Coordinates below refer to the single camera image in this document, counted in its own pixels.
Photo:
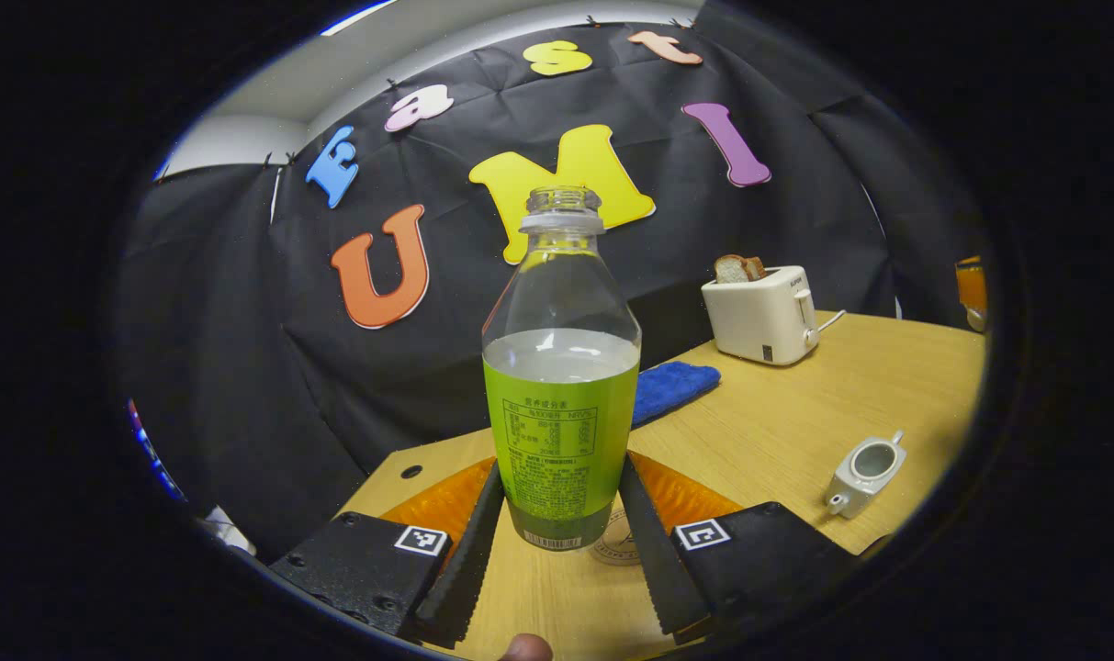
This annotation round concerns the white teacup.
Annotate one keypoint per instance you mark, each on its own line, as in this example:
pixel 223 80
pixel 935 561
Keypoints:
pixel 864 477

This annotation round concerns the green label water bottle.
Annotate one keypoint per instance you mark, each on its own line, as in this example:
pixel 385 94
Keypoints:
pixel 561 431

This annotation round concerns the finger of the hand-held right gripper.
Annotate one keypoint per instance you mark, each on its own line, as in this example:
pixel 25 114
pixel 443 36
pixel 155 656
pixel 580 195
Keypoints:
pixel 972 285

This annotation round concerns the white side table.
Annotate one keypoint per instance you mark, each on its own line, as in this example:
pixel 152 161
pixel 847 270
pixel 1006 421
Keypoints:
pixel 226 531

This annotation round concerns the bread slice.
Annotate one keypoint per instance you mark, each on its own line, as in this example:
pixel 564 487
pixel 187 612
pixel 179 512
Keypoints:
pixel 736 268

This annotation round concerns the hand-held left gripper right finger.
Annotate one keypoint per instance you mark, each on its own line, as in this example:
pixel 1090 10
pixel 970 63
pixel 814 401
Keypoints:
pixel 653 560

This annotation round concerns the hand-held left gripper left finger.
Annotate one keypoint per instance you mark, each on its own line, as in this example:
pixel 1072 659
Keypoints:
pixel 469 569

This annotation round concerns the computer monitor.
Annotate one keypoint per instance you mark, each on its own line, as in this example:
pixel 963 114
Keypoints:
pixel 152 454

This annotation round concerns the round wooden coaster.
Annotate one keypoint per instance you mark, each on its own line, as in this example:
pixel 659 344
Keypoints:
pixel 616 542

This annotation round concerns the white toaster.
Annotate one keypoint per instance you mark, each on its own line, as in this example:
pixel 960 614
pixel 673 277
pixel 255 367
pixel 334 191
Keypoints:
pixel 759 317

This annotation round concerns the blue towel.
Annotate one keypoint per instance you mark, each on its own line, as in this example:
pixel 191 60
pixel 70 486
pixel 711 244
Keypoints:
pixel 671 387

